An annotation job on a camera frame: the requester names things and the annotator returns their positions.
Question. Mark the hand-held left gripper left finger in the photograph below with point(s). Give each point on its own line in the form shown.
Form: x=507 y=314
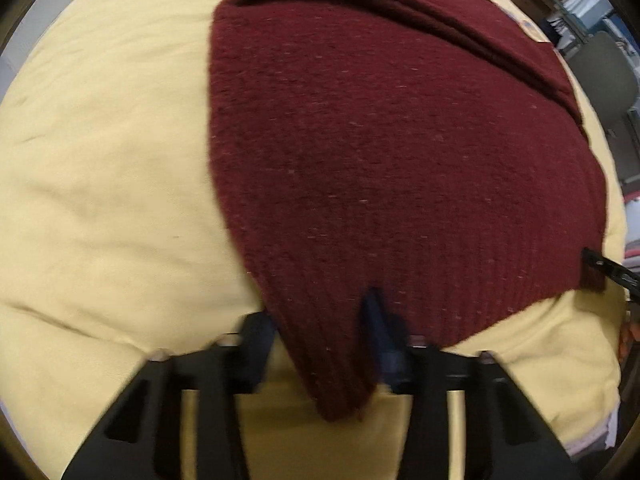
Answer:
x=257 y=345

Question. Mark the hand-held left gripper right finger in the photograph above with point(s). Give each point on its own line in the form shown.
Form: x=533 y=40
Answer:
x=380 y=330

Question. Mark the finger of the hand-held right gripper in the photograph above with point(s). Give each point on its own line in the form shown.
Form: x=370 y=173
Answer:
x=612 y=272

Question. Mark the dark red knit sweater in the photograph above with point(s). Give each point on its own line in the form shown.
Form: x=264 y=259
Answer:
x=400 y=160

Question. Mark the grey-green chair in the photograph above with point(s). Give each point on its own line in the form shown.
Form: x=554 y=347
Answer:
x=605 y=80

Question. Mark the yellow printed bed blanket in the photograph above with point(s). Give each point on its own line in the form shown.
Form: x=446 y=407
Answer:
x=100 y=185

